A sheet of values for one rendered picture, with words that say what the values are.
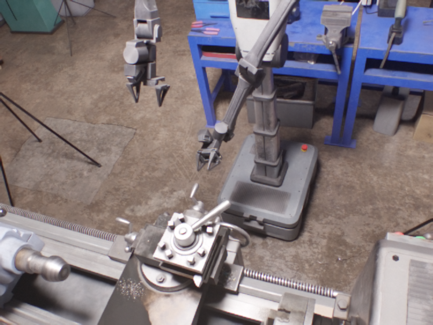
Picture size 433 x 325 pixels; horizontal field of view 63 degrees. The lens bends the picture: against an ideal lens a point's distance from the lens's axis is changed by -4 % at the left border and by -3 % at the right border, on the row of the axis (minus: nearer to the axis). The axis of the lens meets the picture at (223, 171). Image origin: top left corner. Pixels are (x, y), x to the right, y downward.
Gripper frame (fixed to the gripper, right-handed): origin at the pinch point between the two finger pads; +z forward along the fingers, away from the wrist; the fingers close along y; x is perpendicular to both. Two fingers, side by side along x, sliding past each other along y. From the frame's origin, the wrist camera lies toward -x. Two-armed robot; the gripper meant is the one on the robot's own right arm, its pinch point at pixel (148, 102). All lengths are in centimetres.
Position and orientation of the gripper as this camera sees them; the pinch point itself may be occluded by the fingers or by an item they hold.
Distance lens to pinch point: 133.5
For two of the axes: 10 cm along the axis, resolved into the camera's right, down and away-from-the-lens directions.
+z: -0.7, 9.1, 4.1
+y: 9.2, 2.1, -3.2
